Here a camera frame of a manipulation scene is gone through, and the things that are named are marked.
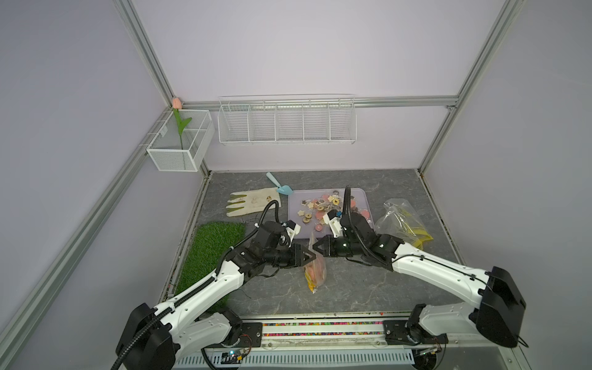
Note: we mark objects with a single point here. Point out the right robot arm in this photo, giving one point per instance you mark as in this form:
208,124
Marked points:
491,302

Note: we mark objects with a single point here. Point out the clear ziploc bag of cookies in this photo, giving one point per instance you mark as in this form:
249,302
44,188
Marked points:
386,223

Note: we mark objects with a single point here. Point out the light blue garden trowel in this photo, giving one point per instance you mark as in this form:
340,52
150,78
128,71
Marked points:
281,189

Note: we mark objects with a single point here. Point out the ziploc bag with small cookies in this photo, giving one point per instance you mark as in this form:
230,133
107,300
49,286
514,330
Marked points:
410,228

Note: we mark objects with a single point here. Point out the white wire wall shelf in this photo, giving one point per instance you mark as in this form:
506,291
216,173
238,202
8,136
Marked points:
287,119

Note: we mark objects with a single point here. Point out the green artificial grass mat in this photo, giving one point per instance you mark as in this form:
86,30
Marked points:
210,242

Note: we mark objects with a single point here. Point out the white mesh wall box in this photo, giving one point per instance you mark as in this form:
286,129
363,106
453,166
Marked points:
164,149

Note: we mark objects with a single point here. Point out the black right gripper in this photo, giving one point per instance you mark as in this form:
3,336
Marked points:
325,245

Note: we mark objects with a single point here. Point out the lilac plastic tray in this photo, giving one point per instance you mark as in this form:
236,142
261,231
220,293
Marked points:
308,207

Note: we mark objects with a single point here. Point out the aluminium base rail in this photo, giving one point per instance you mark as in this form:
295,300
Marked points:
355,340

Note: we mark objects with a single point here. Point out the artificial pink tulip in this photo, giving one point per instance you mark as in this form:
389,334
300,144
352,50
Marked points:
182,123

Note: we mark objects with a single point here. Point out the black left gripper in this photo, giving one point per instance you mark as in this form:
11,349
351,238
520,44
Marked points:
296,256

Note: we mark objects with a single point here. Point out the ziploc bag with yellow toy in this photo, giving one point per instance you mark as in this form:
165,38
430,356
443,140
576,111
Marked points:
315,271

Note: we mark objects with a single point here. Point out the pile of poured cookies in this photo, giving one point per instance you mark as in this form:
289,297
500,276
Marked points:
360,205

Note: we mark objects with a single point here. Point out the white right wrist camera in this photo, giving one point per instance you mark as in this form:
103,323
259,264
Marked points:
333,221

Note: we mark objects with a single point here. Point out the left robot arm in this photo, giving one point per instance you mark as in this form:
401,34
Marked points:
194,300

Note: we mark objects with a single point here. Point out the cream gardening glove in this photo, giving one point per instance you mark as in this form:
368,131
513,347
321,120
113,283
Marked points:
250,202

